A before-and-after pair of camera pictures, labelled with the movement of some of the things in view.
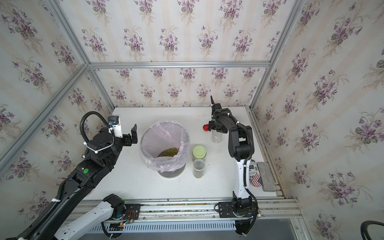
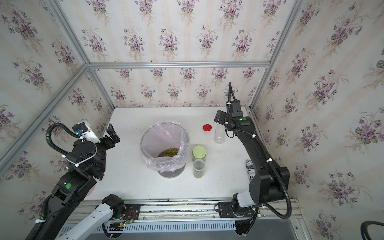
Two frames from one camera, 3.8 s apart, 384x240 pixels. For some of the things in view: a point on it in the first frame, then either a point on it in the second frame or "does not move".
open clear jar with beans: (198, 168) does not move
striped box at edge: (254, 176) does not move
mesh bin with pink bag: (164, 146) does not move
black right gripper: (211, 126) -> (221, 120)
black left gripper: (127, 141) -> (109, 144)
